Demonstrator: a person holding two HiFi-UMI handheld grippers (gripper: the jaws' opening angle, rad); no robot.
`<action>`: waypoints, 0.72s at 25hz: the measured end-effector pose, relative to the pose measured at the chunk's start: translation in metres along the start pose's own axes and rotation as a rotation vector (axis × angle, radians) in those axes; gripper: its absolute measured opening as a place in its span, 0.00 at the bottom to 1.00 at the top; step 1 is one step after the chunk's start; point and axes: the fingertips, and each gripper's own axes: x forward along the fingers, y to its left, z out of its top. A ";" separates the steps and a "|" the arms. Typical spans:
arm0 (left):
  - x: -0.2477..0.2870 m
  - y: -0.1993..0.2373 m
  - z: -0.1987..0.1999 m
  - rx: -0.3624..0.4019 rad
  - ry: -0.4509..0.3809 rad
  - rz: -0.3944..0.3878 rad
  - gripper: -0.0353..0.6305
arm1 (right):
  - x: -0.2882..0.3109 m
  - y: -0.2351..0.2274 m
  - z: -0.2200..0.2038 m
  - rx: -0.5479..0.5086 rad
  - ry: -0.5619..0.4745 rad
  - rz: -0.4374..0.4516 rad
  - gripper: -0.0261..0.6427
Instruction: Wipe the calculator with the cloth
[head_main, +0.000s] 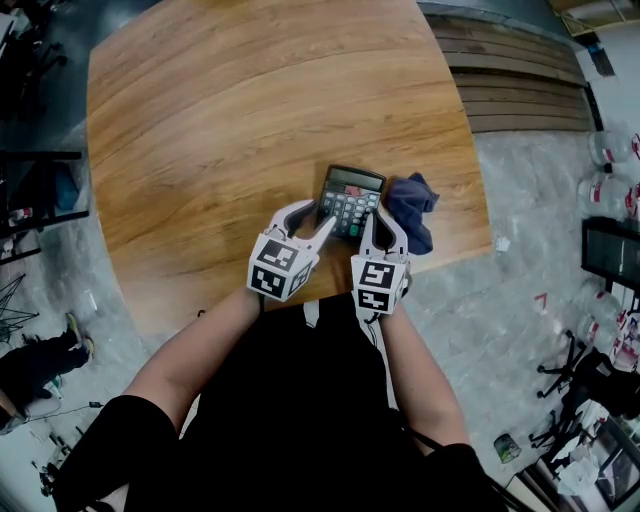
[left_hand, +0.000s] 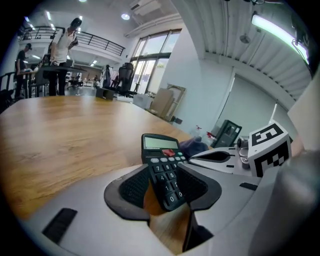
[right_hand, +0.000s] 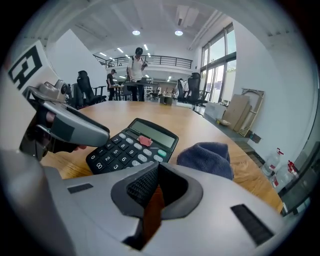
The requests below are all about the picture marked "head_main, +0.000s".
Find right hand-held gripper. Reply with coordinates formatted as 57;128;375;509
350;212;411;316

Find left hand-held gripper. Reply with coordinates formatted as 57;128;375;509
246;198;337;303

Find dark blue cloth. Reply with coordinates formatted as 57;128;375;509
385;172;441;256

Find black calculator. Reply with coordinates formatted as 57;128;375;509
314;164;388;240

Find person's left forearm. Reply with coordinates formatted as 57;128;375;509
122;285;262;435

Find person's right forearm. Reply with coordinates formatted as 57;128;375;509
375;302;471;457

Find person's black shirt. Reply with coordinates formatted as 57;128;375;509
53;292;506;512

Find wooden pallet steps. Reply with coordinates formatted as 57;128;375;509
428;14;597;134

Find clear water bottle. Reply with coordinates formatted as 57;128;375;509
589;130;635;165
577;173;632;217

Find black office chair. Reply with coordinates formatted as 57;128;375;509
528;408;586;451
537;329;640;420

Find white crumpled plastic bag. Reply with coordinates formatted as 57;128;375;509
556;443;602;497

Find black metal shelf frame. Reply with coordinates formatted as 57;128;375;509
0;149;91;262

